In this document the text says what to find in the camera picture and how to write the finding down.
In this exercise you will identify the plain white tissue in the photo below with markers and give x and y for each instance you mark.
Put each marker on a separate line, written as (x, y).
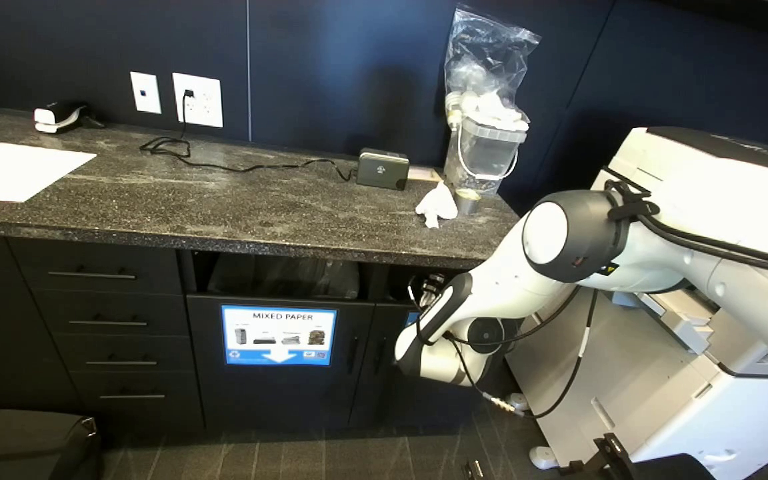
(435, 207)

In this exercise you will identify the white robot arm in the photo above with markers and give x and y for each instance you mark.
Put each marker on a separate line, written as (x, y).
(507, 285)

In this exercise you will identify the small tan block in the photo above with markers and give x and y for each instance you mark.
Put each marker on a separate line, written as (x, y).
(425, 174)

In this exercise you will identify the plain black cabinet door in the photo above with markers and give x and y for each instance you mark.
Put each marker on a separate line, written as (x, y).
(11, 321)

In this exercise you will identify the clear plastic bucket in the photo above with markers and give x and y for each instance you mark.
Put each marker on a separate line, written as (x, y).
(483, 155)

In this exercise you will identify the white printer caster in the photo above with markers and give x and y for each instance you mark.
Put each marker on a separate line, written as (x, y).
(541, 458)
(516, 405)

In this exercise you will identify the black drawer cabinet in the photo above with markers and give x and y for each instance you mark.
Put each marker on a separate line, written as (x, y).
(105, 343)

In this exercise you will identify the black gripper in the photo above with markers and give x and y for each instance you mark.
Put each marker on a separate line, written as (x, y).
(425, 291)

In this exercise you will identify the small metal cup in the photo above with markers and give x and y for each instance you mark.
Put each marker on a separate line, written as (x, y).
(471, 202)

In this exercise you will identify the black tripod clamp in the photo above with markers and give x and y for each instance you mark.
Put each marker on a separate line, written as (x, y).
(601, 458)

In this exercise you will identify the blue sign with down arrow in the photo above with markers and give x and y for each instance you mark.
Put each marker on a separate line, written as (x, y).
(279, 338)

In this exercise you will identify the white office printer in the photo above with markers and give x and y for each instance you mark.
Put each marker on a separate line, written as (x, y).
(713, 418)

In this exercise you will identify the small white wall plate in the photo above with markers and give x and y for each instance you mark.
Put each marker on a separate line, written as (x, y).
(145, 93)

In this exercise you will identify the black bin cabinet door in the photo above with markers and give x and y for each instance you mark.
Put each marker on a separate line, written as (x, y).
(401, 405)
(267, 397)

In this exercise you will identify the black adapter box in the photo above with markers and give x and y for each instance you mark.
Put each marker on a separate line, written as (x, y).
(383, 169)

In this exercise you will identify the small metal floor object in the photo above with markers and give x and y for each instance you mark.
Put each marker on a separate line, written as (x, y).
(472, 469)

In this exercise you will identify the white wall outlet plate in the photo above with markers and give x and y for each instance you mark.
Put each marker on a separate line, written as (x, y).
(197, 99)

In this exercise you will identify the white paper sheet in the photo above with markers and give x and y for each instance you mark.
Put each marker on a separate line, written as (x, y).
(13, 173)

